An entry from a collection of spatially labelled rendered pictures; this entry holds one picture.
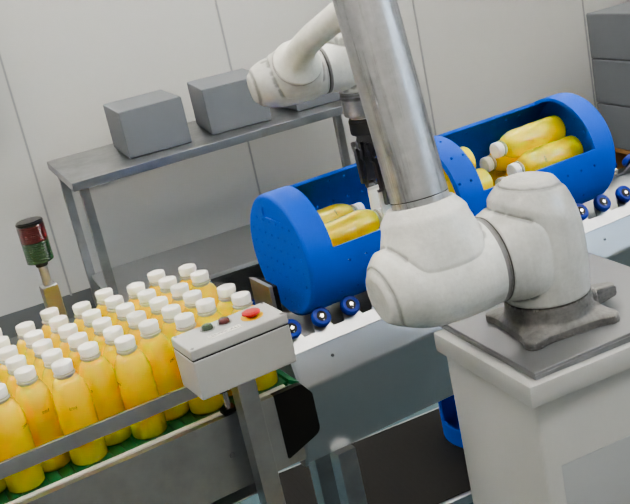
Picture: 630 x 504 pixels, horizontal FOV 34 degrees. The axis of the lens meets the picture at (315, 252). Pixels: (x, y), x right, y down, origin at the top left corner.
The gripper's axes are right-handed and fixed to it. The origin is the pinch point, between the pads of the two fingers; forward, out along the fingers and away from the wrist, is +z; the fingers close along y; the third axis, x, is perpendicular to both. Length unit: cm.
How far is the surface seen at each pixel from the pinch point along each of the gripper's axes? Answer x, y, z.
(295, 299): 24.9, 1.9, 15.0
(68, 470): 85, -13, 25
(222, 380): 56, -29, 12
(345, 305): 16.7, -5.4, 17.7
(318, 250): 21.9, -8.6, 2.4
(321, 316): 23.1, -5.8, 17.8
